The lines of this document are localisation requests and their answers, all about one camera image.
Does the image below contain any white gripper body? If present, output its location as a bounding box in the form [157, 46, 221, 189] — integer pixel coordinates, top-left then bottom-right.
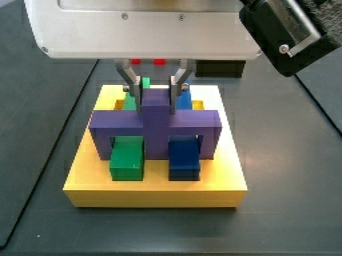
[24, 0, 260, 60]

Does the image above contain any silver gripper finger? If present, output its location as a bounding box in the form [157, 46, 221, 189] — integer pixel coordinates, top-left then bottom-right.
[168, 59, 195, 113]
[114, 58, 143, 112]

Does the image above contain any purple three-pronged block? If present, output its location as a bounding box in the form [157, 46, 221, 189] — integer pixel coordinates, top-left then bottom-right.
[88, 89, 221, 160]

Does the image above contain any black angled fixture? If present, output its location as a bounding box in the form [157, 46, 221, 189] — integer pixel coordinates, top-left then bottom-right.
[195, 60, 245, 78]

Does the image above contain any yellow slotted board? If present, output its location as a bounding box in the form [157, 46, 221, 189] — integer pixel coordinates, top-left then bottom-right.
[62, 85, 247, 208]

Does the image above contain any red three-pronged block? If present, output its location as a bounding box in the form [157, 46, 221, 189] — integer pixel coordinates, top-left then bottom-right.
[129, 58, 167, 66]

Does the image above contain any green bar block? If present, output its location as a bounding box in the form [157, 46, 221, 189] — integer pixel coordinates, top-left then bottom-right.
[108, 77, 152, 182]

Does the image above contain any blue bar block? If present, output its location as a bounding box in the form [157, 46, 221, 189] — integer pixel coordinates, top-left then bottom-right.
[168, 83, 200, 181]

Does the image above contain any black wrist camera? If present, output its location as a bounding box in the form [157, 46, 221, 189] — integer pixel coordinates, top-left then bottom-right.
[239, 0, 342, 77]

